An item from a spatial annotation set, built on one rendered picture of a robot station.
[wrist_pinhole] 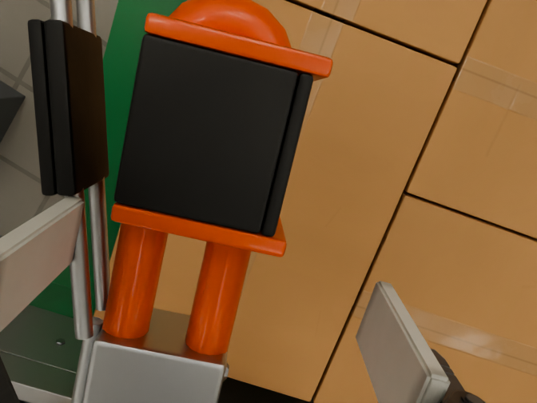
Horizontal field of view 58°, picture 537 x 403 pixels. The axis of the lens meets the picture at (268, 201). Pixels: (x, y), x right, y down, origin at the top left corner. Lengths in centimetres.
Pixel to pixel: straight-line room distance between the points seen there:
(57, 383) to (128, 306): 66
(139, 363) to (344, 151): 56
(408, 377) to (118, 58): 120
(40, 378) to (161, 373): 66
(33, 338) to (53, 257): 78
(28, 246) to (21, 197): 128
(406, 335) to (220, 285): 9
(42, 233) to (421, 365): 13
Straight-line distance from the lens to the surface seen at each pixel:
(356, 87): 74
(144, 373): 24
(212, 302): 23
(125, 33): 131
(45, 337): 99
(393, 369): 18
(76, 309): 23
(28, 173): 143
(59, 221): 19
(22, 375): 90
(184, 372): 24
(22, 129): 141
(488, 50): 79
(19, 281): 18
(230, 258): 22
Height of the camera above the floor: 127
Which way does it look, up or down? 75 degrees down
